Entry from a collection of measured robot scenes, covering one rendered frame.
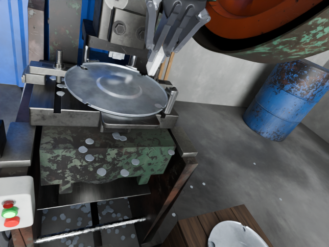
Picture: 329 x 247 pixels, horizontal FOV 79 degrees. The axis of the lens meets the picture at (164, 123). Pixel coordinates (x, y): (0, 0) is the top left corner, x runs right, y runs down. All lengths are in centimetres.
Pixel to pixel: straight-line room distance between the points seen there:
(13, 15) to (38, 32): 90
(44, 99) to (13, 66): 137
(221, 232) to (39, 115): 76
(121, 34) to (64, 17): 33
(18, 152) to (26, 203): 12
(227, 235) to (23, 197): 72
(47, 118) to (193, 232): 65
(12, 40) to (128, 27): 143
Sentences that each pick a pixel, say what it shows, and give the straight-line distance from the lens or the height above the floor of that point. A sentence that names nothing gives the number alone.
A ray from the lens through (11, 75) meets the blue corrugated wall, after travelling 204.
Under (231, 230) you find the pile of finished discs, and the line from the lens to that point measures 96.
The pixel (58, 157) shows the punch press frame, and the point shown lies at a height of 61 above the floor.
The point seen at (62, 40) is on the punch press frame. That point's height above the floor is 78.
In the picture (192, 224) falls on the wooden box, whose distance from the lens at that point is 89.
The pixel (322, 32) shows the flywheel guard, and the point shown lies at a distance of 60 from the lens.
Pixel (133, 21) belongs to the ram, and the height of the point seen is 96.
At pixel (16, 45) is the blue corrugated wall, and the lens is 189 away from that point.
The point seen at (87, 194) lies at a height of 31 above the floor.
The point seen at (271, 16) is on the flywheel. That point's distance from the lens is 66.
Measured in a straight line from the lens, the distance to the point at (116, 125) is 45.
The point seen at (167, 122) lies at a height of 67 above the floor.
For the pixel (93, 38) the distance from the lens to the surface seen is 60.
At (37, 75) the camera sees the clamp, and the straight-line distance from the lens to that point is 69.
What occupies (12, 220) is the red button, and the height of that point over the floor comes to 55.
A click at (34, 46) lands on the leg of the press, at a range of 93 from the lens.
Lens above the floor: 106
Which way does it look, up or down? 33 degrees down
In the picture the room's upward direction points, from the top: 22 degrees clockwise
